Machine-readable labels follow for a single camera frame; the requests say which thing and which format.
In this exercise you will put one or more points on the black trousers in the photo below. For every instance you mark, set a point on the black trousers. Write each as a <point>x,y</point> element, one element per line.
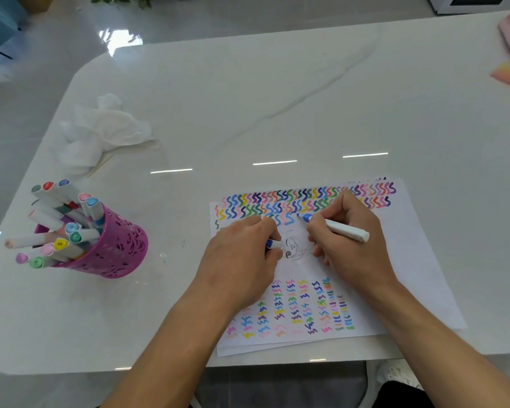
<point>403,397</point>

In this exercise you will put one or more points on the crumpled white tissue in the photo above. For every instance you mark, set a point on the crumpled white tissue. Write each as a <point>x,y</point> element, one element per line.
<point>102,127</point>

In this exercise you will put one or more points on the person's right forearm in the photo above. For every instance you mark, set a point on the person's right forearm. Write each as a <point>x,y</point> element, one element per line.
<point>454,352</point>

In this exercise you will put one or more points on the yellow banded white marker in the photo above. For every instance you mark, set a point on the yellow banded white marker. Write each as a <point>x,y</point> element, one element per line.
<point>60,244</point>

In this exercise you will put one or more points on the red banded white marker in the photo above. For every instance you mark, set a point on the red banded white marker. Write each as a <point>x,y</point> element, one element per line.
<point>48,186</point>

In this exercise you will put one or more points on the person's left hand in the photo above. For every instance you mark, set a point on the person's left hand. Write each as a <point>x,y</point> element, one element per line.
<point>238,267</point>

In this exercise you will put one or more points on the person's right hand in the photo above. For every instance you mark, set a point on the person's right hand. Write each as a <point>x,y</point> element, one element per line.
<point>357,254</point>

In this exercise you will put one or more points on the lilac banded white marker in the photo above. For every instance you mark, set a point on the lilac banded white marker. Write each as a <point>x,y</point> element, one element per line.
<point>22,258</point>

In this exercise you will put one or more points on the light green banded white marker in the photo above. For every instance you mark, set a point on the light green banded white marker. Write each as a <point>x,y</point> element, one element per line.
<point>36,262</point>

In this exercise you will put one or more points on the peach banded white marker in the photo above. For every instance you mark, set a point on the peach banded white marker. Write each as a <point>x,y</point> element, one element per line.
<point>25,240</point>

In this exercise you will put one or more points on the person's right white shoe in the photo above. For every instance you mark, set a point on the person's right white shoe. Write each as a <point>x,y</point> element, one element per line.
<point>397,371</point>

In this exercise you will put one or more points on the person's left forearm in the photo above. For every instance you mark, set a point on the person's left forearm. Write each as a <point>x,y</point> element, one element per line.
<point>165,365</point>

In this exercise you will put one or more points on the pink perforated pen holder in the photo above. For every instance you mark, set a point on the pink perforated pen holder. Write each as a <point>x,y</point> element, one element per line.
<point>119,250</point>

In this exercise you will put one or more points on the royal blue banded white marker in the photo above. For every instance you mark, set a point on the royal blue banded white marker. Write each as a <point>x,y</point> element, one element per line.
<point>348,231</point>

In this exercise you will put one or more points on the grey green banded white marker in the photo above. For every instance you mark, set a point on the grey green banded white marker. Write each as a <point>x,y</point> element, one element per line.
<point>36,189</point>

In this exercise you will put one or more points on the salmon banded white marker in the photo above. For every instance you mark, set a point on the salmon banded white marker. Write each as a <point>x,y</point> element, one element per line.
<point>42,218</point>

